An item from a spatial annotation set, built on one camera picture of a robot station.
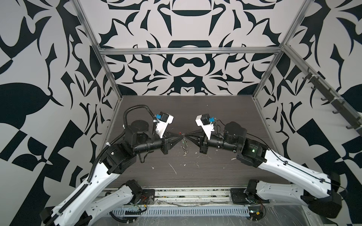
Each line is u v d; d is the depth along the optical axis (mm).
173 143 567
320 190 396
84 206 400
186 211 712
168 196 760
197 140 570
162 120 510
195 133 558
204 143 502
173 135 542
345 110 553
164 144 496
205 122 489
